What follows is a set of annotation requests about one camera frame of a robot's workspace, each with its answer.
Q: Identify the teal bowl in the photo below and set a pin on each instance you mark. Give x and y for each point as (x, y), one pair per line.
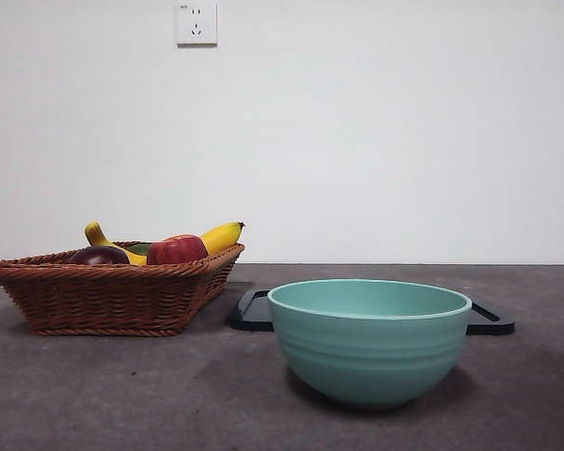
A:
(369, 357)

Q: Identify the yellow banana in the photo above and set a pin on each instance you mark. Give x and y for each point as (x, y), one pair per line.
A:
(218, 236)

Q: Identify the brown wicker basket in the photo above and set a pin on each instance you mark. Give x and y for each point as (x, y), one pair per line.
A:
(103, 300)

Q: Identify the dark red plum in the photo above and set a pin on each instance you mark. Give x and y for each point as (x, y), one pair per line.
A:
(98, 256)

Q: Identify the white wall socket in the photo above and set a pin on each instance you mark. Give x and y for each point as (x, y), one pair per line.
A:
(196, 23)

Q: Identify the green avocado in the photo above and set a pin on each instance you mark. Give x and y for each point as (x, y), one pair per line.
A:
(140, 247)

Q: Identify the red apple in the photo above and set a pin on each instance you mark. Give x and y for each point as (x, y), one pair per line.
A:
(176, 249)

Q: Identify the dark rectangular tray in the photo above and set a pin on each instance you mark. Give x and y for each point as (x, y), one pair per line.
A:
(249, 315)

